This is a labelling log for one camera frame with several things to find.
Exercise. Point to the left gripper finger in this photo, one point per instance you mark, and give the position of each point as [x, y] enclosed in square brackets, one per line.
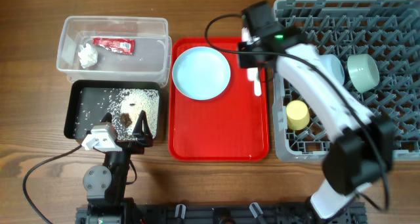
[107, 119]
[141, 129]

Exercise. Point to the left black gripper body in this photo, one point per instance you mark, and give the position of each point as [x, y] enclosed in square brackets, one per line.
[133, 148]

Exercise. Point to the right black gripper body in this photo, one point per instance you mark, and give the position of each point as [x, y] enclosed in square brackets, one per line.
[243, 62]

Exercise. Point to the white rice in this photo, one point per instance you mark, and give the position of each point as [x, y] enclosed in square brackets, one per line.
[133, 101]

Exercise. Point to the white plastic spoon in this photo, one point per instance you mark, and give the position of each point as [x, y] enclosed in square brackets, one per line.
[257, 84]

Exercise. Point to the light blue plate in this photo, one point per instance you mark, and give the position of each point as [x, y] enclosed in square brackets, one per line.
[201, 73]

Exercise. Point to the white napkin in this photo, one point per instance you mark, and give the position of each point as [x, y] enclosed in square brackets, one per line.
[88, 55]

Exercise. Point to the red ketchup packet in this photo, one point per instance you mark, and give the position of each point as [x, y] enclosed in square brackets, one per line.
[117, 45]

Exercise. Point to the yellow plastic cup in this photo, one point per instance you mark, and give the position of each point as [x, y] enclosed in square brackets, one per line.
[298, 116]

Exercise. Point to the light blue small bowl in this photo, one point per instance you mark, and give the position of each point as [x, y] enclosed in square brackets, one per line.
[333, 65]

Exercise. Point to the mint green bowl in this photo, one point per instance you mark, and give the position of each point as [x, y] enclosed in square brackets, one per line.
[363, 72]

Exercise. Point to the white plastic fork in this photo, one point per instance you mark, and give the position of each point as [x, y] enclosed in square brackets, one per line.
[252, 74]

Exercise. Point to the brown food scrap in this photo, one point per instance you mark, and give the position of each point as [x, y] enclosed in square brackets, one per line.
[125, 120]

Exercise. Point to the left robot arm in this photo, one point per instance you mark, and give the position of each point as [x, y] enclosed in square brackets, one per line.
[105, 184]

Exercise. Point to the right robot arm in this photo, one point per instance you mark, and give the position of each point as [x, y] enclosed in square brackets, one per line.
[362, 143]

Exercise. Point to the black plastic tray bin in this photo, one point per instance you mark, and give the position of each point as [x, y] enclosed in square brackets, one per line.
[88, 103]

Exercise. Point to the red serving tray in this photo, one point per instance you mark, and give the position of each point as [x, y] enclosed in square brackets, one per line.
[232, 127]

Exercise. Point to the clear plastic bin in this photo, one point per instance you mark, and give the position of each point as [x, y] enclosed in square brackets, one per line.
[150, 60]

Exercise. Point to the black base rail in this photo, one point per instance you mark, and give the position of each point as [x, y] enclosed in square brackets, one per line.
[285, 213]

